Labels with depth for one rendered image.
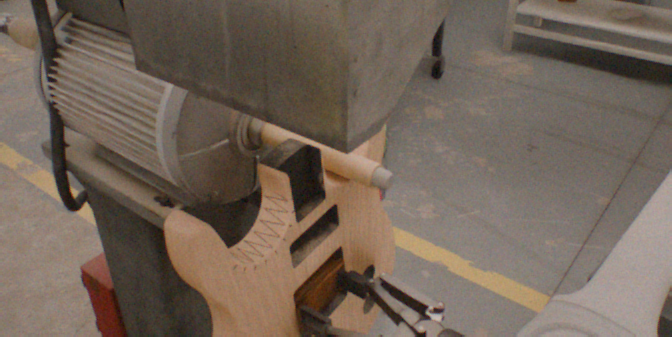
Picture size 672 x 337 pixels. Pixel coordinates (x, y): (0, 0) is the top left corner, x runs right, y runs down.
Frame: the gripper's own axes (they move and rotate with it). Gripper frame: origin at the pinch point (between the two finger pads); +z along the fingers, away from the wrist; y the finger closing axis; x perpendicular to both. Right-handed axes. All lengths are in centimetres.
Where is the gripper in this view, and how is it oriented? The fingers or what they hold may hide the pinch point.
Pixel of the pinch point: (323, 295)
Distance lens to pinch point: 79.2
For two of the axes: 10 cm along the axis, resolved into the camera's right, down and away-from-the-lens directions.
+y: 6.1, -4.9, 6.2
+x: -0.8, -8.2, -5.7
